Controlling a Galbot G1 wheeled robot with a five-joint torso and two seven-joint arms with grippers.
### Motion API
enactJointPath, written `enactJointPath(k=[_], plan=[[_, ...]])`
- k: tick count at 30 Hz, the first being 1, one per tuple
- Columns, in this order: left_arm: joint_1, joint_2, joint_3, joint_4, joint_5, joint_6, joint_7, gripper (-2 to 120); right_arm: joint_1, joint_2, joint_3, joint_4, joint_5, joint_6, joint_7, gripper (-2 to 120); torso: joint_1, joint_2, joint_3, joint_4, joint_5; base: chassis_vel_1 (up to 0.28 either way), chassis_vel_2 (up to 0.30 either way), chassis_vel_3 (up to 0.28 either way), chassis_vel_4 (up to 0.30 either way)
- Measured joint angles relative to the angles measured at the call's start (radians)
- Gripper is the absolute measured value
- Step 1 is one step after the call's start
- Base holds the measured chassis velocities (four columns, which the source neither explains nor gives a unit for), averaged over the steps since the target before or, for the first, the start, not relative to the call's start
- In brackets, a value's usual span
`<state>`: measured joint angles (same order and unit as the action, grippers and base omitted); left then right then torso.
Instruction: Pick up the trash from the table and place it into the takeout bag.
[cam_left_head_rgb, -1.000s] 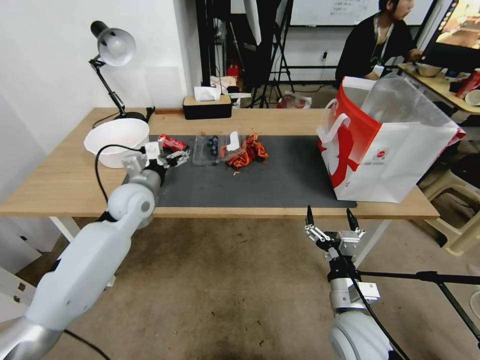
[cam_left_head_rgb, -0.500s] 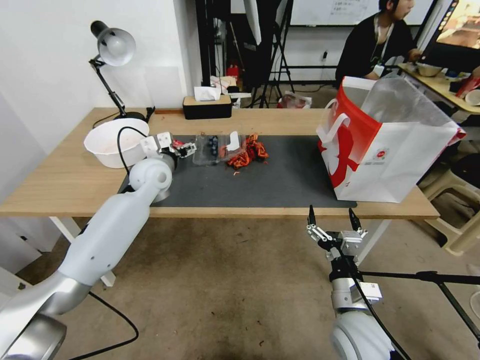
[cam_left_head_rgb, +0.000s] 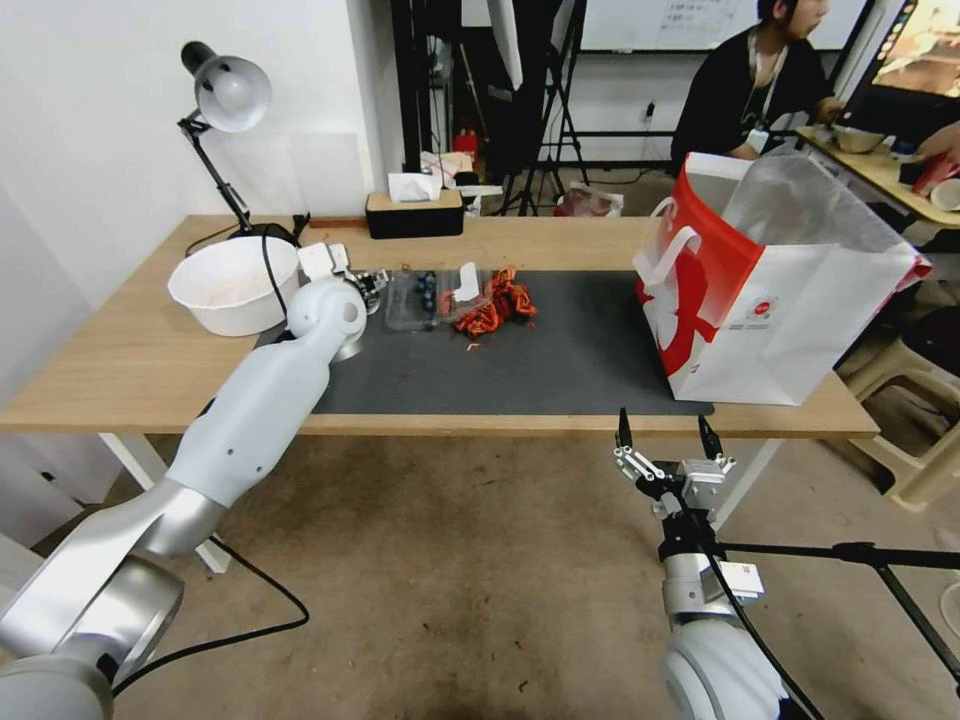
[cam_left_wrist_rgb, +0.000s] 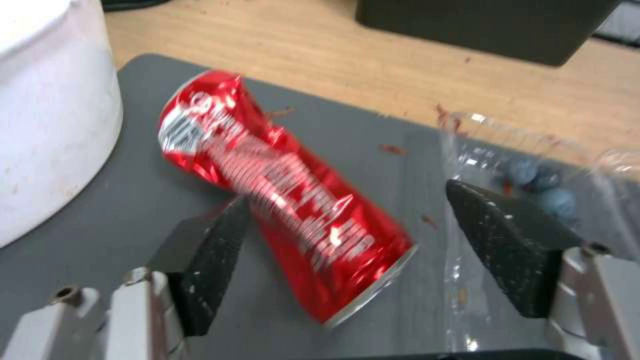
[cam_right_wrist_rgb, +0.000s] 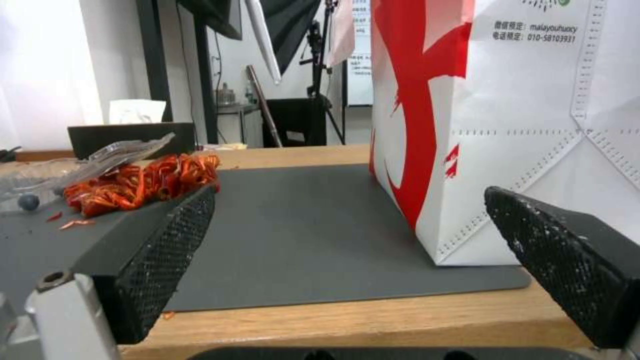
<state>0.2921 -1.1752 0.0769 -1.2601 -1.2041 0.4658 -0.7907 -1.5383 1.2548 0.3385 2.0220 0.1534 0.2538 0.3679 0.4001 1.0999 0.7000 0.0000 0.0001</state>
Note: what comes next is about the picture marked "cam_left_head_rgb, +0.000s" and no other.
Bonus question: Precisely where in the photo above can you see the black tissue box wooden lid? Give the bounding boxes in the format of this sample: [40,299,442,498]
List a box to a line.
[365,189,466,241]

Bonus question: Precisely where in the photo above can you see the pale wooden desk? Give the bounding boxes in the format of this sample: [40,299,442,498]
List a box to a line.
[794,123,960,224]

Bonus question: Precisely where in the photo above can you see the black metal rack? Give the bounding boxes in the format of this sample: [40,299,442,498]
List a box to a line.
[389,0,460,181]

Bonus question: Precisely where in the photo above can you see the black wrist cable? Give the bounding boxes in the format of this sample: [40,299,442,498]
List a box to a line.
[704,517,823,720]
[258,223,303,343]

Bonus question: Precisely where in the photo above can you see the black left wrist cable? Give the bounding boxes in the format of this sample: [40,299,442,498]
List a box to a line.
[258,223,303,343]

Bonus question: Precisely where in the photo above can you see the beige plastic stool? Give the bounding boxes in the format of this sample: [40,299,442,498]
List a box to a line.
[845,337,960,516]

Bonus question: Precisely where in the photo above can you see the dark grey table mat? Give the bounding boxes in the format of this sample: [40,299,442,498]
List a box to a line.
[254,269,718,418]

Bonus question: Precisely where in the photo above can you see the black tripod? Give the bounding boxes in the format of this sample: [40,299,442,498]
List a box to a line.
[707,535,960,681]

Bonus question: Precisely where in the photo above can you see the red plastic bag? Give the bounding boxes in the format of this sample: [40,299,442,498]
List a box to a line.
[557,182,626,220]

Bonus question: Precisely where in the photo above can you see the person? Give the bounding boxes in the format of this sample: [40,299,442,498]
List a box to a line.
[669,0,858,163]

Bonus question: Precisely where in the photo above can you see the whiteboard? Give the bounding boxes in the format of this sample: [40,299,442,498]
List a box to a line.
[580,0,876,55]

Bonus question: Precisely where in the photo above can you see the red and white delivery bag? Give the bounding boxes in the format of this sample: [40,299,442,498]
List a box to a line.
[632,152,932,409]

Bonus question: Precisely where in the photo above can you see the red paper packet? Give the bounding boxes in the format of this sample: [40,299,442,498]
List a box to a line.
[910,152,960,198]

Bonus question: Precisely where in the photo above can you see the clear disposable takeout box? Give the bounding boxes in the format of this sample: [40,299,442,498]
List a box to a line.
[383,261,501,334]

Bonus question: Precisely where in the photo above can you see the black monitor screen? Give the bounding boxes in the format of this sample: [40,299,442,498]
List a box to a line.
[845,0,960,145]

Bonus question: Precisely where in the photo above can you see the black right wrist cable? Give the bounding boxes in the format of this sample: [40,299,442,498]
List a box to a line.
[704,517,823,720]

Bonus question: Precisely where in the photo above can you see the blueberries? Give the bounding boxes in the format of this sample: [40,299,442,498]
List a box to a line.
[407,272,442,314]

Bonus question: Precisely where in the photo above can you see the black desk lamp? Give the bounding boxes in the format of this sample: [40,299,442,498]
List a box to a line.
[177,41,303,250]

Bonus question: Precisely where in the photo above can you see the black floor cable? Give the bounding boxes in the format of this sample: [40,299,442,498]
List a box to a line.
[110,533,312,696]

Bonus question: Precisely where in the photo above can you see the black light stand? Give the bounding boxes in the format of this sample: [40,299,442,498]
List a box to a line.
[497,0,595,219]

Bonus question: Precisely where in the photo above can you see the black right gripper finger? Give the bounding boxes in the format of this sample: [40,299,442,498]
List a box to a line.
[697,416,739,478]
[611,407,666,489]

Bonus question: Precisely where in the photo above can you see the wooden table white legs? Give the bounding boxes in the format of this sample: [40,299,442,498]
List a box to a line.
[0,215,881,576]

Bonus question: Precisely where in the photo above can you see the white tissue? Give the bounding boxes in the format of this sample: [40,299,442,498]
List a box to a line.
[386,170,443,205]

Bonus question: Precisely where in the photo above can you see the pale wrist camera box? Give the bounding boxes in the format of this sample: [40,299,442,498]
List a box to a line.
[678,458,727,516]

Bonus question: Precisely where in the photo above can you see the white plastic bowl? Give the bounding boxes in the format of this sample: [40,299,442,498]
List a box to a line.
[166,239,302,338]

